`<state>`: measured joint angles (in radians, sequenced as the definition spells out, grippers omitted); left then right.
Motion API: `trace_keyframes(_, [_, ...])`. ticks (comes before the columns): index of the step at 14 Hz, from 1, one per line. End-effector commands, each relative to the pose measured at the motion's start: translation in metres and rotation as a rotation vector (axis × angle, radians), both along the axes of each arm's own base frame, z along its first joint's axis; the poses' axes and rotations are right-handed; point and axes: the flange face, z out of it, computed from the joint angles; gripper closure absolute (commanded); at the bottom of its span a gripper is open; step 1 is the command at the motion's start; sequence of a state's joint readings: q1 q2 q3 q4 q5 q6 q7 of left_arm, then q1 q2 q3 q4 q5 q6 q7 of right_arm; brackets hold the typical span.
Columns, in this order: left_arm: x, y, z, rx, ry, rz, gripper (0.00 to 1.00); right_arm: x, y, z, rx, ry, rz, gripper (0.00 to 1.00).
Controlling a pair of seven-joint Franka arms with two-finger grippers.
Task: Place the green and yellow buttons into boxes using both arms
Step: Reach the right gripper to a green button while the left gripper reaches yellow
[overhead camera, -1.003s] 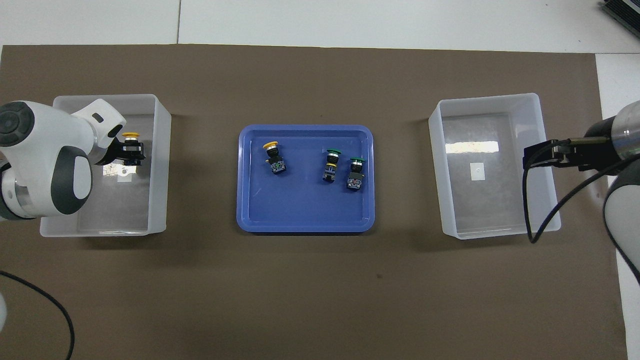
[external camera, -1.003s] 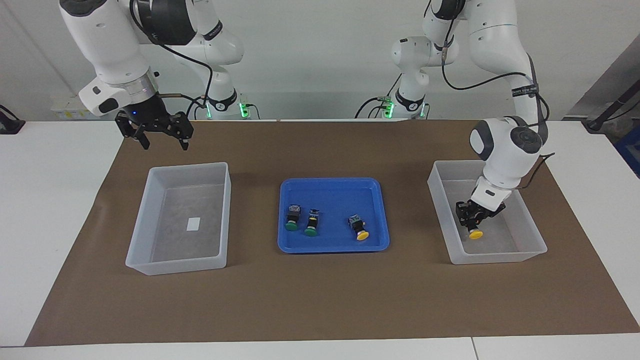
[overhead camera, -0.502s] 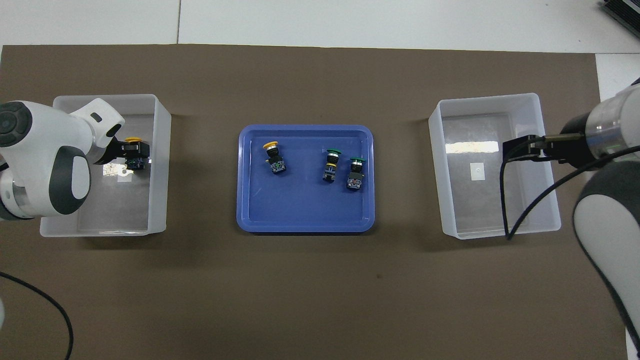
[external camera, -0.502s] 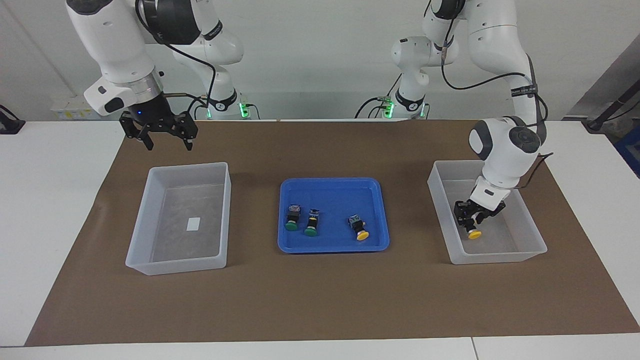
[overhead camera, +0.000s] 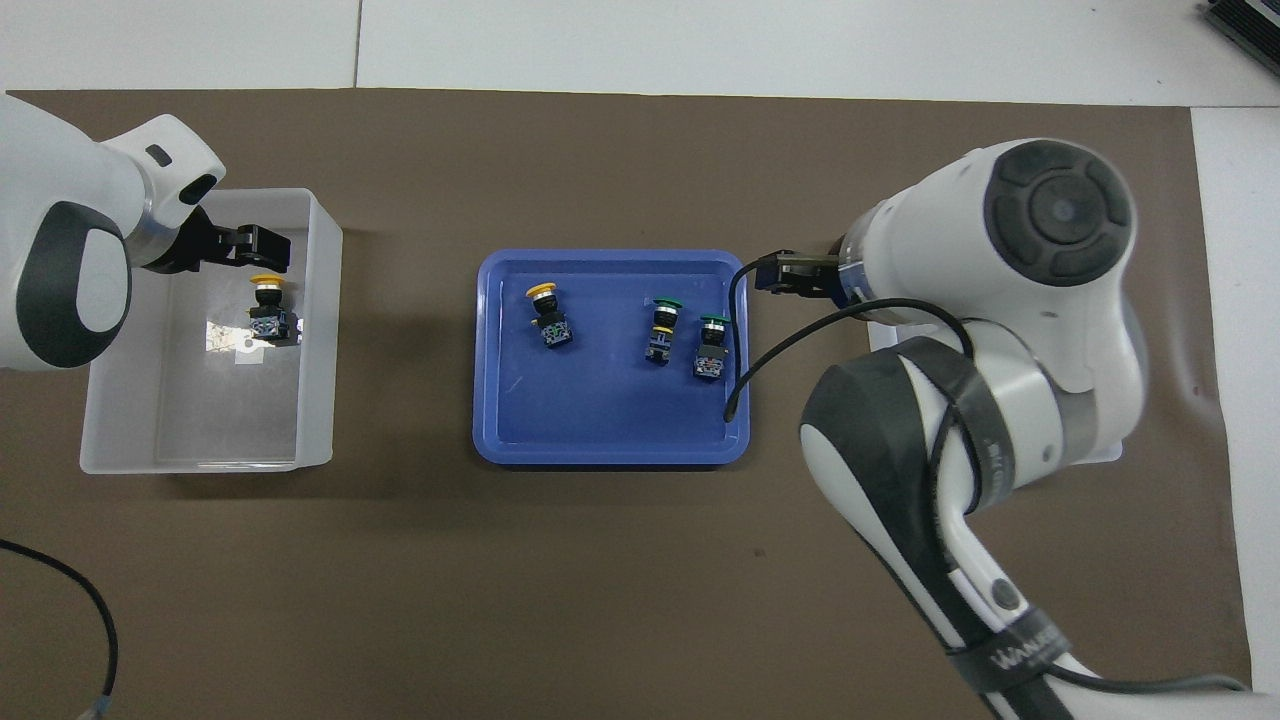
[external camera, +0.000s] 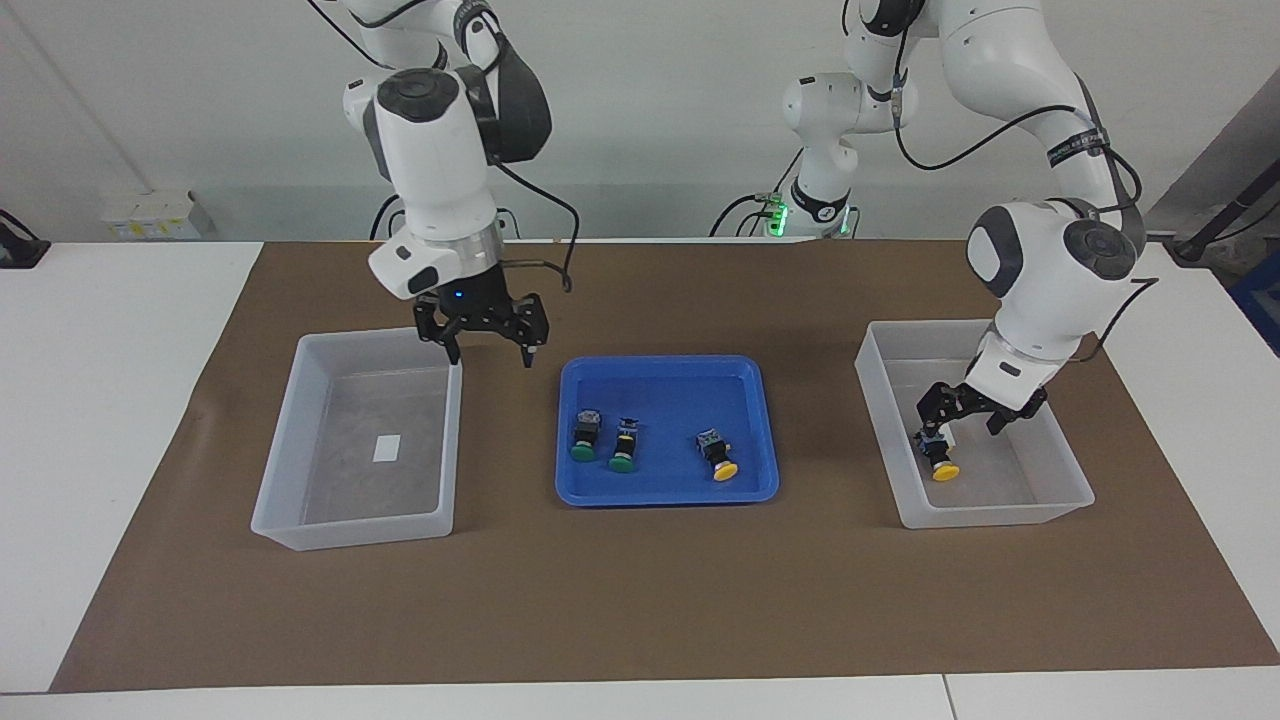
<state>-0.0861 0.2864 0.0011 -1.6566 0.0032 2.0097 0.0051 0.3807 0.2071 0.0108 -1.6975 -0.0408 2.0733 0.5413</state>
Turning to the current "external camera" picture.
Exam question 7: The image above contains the brown paper table mat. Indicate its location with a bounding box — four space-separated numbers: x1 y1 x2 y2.
50 240 1280 693

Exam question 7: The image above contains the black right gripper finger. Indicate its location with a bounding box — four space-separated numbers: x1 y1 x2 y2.
414 299 464 367
506 292 550 370

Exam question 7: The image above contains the yellow push button switch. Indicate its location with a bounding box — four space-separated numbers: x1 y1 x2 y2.
696 430 741 483
918 430 962 483

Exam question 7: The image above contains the translucent white plastic box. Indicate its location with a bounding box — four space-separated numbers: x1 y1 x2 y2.
250 328 464 552
855 320 1096 529

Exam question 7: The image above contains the green lit base connector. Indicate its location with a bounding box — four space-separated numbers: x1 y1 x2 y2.
762 195 853 241

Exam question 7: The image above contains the white box with yellow label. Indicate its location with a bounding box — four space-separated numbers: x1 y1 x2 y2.
103 190 217 242

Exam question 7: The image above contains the black stand pole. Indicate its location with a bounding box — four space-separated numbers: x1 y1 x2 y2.
1170 160 1280 263

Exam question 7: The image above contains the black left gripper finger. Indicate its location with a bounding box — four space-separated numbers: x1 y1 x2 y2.
985 388 1050 437
914 383 967 451

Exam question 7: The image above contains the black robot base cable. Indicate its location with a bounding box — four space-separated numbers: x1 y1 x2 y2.
708 148 803 239

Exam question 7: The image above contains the blue plastic tray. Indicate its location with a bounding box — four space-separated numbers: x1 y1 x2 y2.
555 355 781 508

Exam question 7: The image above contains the black clamp foot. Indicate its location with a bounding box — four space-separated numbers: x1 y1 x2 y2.
0 208 52 269

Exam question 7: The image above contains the blue crate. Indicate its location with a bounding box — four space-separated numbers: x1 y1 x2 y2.
1230 250 1280 358

